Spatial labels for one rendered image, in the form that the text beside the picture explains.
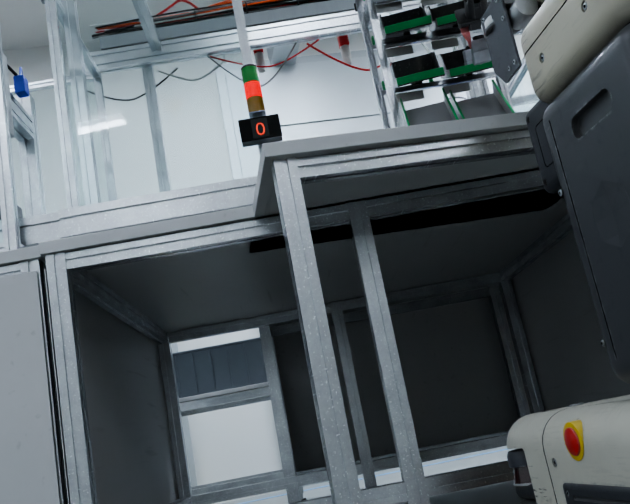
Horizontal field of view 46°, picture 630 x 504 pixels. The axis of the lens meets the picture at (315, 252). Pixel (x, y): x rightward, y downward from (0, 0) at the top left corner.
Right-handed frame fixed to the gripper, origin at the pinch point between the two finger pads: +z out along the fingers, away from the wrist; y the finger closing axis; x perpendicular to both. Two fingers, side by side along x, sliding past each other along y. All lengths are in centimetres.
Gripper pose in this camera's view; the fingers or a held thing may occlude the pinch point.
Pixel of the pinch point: (479, 43)
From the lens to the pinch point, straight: 206.6
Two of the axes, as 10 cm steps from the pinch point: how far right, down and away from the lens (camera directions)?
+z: 2.4, 6.3, 7.4
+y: -9.7, 1.9, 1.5
